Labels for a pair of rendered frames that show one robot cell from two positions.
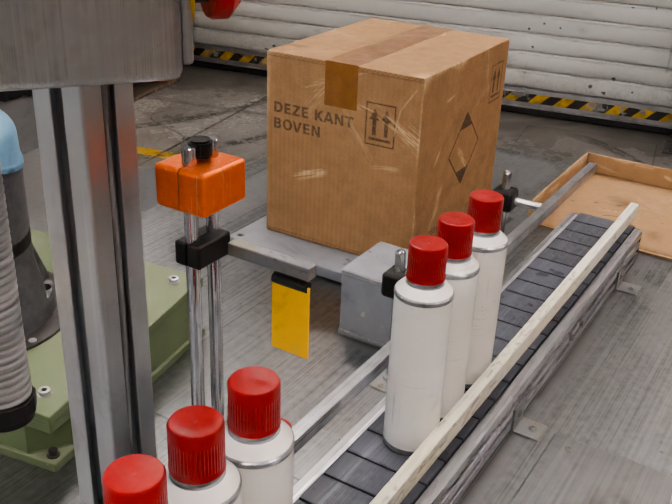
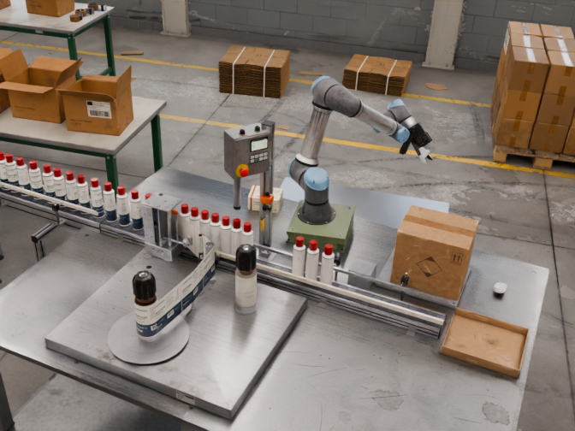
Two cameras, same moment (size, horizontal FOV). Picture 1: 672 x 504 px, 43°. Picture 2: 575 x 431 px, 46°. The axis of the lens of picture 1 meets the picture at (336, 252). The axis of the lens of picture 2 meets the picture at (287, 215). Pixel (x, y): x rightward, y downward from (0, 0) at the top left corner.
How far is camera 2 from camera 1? 2.74 m
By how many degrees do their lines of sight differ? 70
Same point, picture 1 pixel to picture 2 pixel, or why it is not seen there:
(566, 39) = not seen: outside the picture
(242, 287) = (370, 256)
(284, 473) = (244, 238)
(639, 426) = (329, 324)
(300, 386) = not seen: hidden behind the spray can
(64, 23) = (228, 168)
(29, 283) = (314, 212)
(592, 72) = not seen: outside the picture
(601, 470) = (294, 303)
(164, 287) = (337, 234)
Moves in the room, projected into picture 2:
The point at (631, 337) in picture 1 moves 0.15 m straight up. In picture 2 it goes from (376, 329) to (381, 300)
